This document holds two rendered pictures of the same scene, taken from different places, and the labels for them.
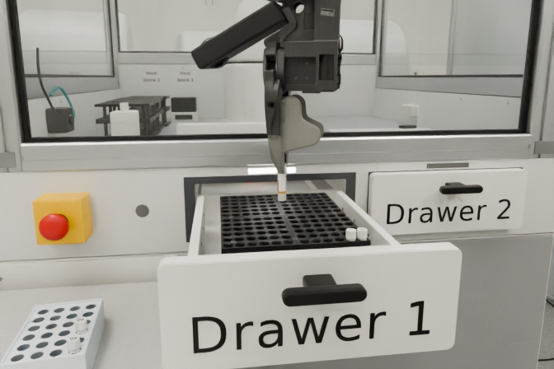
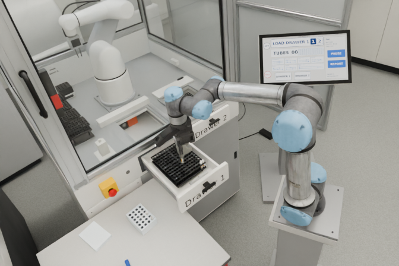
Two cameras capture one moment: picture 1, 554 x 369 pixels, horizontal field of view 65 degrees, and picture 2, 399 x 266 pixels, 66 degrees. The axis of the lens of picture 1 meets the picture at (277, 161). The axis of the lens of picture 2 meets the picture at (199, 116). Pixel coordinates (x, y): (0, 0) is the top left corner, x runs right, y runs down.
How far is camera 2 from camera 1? 1.06 m
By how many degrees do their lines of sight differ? 36
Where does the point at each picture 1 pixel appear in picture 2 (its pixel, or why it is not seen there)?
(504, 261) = (226, 128)
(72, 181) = (105, 176)
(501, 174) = (222, 109)
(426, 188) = (204, 123)
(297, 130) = (186, 150)
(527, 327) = (234, 140)
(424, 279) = (222, 171)
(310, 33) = (184, 130)
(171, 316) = (181, 204)
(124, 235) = (124, 180)
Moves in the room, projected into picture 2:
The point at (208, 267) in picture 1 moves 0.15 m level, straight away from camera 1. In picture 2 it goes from (186, 193) to (165, 174)
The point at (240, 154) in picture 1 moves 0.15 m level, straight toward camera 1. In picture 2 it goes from (151, 142) to (167, 158)
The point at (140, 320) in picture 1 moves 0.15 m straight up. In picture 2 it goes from (149, 202) to (143, 181)
